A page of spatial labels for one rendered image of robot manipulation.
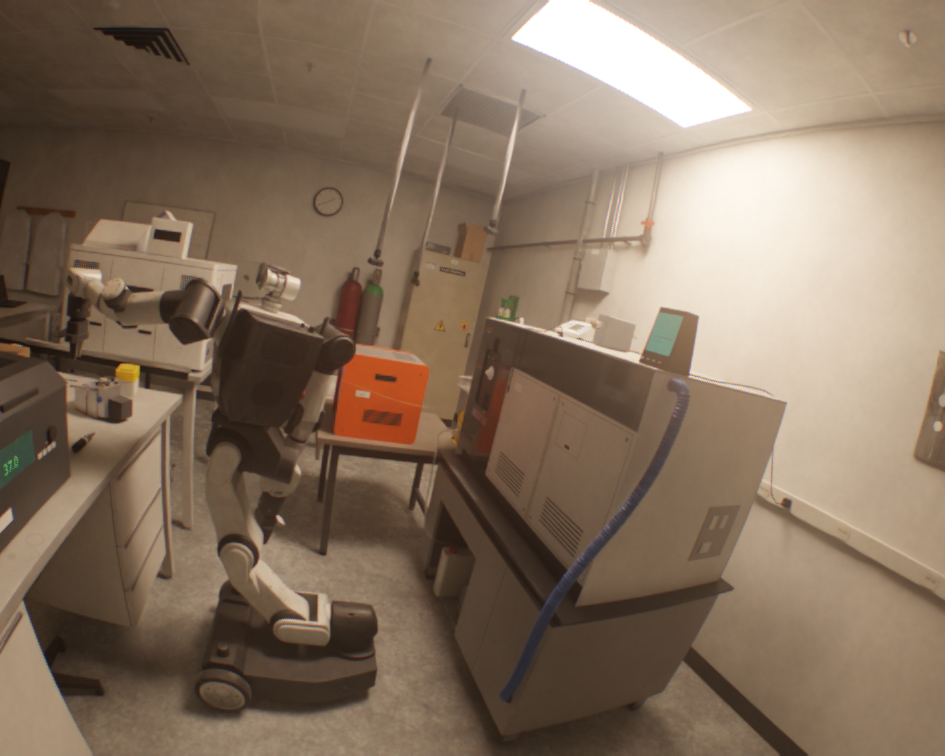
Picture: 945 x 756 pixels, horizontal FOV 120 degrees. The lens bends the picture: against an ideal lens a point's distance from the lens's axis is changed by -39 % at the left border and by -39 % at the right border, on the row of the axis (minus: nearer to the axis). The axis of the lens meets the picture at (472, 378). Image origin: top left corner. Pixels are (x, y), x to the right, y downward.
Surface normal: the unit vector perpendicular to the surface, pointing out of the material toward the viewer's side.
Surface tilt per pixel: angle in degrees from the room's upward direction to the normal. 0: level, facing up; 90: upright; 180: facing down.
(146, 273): 90
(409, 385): 90
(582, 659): 90
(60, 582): 90
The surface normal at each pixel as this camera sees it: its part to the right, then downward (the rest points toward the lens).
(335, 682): 0.58, 0.26
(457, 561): 0.32, 0.23
